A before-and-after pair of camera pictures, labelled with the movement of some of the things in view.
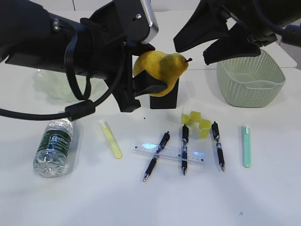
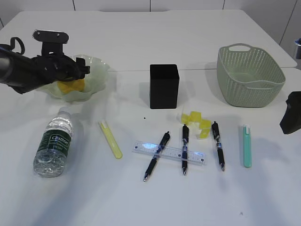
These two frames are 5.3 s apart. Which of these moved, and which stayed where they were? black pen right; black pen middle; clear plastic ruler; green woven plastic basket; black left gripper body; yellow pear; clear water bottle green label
Moved: black left gripper body; yellow pear
Stayed: clear plastic ruler; black pen right; clear water bottle green label; green woven plastic basket; black pen middle
